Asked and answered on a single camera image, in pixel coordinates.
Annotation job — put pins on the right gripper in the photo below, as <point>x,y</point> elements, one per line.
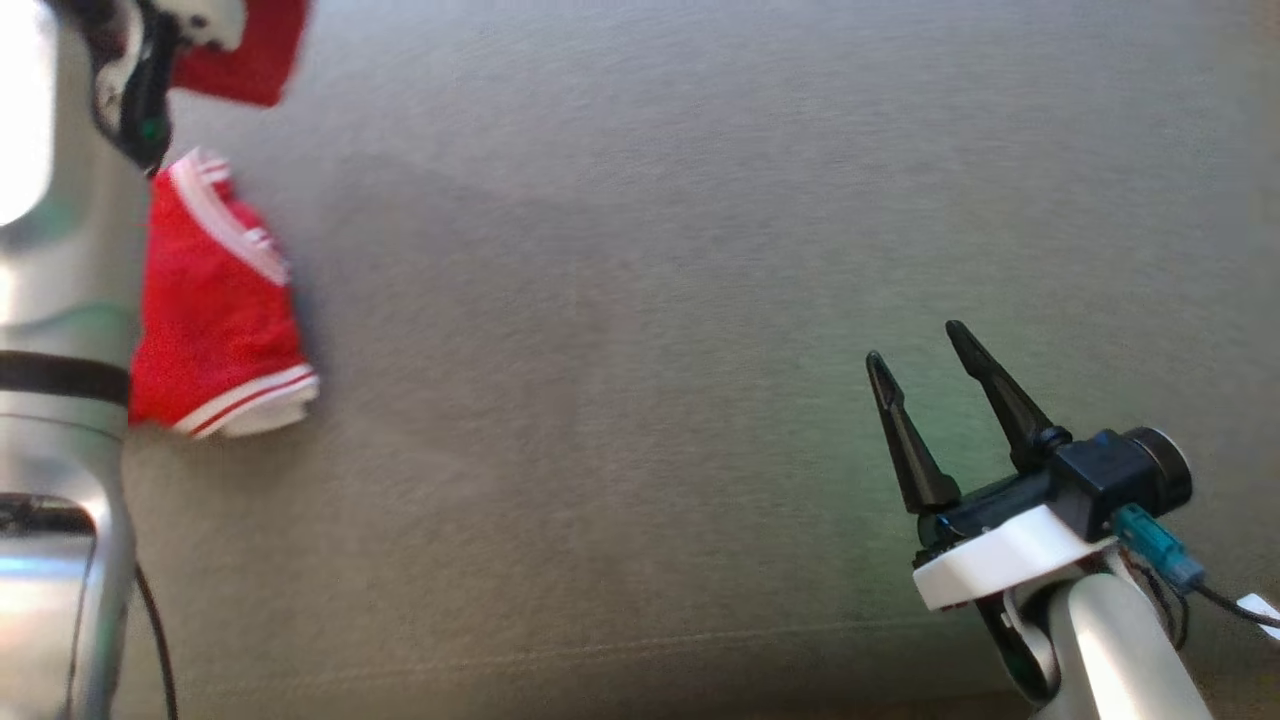
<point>1010,555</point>

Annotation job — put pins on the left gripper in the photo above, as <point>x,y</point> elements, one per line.
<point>140,90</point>

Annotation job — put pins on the red basketball jersey white trim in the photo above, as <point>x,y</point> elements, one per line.
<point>210,320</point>

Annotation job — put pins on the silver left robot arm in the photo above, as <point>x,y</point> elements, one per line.
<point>60,300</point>

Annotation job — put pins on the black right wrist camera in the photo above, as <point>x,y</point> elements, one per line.
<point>1110,480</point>

